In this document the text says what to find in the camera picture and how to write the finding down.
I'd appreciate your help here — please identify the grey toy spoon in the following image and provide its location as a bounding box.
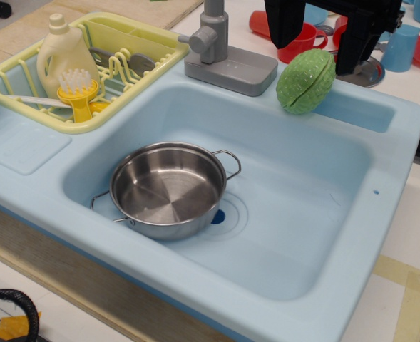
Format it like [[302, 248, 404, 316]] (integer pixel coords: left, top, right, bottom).
[[128, 53, 155, 78]]

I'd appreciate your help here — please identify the stainless steel pot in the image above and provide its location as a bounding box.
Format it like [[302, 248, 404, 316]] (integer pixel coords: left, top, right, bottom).
[[107, 142, 231, 241]]

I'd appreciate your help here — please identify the blue plastic plate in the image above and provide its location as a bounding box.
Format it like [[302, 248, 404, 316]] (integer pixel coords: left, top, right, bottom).
[[304, 4, 329, 26]]

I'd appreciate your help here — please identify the yellow cloth piece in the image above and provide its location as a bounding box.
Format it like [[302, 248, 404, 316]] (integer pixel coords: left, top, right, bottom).
[[0, 316, 29, 341]]

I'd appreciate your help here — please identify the blue plastic cup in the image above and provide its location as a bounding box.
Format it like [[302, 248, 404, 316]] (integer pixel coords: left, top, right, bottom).
[[381, 24, 420, 73]]

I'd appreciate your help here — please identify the black caster wheel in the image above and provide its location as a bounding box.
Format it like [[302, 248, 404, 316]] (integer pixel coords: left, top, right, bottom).
[[0, 1, 12, 19]]

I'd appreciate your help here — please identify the metal pot lid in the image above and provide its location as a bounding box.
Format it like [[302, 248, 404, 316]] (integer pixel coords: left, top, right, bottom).
[[347, 57, 385, 88]]

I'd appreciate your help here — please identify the light blue toy sink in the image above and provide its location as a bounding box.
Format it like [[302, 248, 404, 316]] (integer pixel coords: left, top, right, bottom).
[[0, 64, 420, 341]]

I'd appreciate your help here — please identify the black braided cable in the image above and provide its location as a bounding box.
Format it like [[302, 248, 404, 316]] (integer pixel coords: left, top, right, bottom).
[[0, 289, 41, 342]]

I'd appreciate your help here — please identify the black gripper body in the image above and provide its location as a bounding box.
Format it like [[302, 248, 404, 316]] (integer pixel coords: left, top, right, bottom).
[[307, 0, 405, 32]]

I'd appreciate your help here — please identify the green toy squash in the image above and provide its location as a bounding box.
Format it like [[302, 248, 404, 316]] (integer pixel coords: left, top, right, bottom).
[[276, 48, 336, 115]]

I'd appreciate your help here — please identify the grey toy faucet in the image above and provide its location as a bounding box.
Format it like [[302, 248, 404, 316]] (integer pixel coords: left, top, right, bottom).
[[178, 1, 278, 97]]

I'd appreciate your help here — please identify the red plastic cup behind gripper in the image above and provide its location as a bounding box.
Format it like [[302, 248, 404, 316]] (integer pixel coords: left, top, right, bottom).
[[332, 16, 348, 51]]

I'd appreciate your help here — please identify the white plastic utensil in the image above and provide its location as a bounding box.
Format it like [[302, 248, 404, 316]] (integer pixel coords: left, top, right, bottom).
[[6, 95, 71, 108]]

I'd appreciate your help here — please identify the red plastic mug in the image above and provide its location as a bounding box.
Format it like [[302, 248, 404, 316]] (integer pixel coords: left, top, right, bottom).
[[277, 23, 328, 63]]

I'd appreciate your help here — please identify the red plastic cup lying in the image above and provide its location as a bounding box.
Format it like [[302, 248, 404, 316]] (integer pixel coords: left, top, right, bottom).
[[249, 11, 270, 39]]

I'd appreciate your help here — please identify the yellow dish brush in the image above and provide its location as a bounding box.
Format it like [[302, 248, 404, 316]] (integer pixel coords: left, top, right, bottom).
[[56, 68, 109, 123]]

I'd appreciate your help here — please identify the cream detergent bottle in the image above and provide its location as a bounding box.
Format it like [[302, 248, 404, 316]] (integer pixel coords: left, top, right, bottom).
[[36, 13, 100, 99]]

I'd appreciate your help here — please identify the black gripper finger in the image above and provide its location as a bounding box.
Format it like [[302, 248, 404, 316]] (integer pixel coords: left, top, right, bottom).
[[265, 0, 304, 49], [336, 9, 389, 76]]

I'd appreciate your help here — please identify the yellow dish rack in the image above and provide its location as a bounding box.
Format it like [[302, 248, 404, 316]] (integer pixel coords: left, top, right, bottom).
[[0, 12, 189, 134]]

